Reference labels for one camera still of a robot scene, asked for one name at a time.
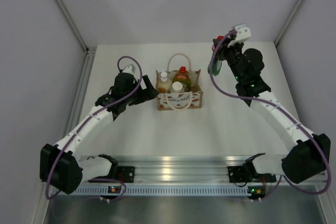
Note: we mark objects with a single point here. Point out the yellow dish soap bottle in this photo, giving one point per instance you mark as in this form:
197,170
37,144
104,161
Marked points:
183,77

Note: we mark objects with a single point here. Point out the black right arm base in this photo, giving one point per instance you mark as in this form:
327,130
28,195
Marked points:
239,175

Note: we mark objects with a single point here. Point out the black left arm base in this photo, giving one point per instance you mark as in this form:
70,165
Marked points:
126,174

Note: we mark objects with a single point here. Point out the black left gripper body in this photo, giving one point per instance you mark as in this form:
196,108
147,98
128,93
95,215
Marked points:
131,97

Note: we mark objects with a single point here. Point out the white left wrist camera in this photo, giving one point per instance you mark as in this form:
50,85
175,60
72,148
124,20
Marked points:
130,69

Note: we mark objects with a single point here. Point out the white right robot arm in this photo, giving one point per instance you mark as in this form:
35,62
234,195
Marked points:
307,153

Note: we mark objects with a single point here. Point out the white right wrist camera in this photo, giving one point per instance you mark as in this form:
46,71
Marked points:
242,34

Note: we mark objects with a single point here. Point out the dark green red-cap bottle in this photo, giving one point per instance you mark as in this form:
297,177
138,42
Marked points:
217,65

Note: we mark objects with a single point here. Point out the white cap jar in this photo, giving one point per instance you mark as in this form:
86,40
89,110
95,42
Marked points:
177,87

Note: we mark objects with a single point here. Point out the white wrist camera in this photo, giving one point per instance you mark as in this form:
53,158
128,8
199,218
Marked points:
242,34
130,69

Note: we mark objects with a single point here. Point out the beige pump soap bottle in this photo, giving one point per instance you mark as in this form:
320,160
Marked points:
164,83

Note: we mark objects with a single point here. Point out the aluminium mounting rail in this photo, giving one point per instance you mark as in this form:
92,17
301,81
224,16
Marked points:
182,176

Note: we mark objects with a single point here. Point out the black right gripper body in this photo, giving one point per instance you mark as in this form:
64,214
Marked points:
233,57

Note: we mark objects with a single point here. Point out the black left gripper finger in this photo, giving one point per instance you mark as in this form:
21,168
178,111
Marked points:
150,90
138,99

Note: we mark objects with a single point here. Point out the watermelon print canvas bag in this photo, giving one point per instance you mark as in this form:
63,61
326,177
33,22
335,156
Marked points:
180,101

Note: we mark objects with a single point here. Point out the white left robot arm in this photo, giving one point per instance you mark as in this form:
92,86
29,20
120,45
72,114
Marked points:
60,164

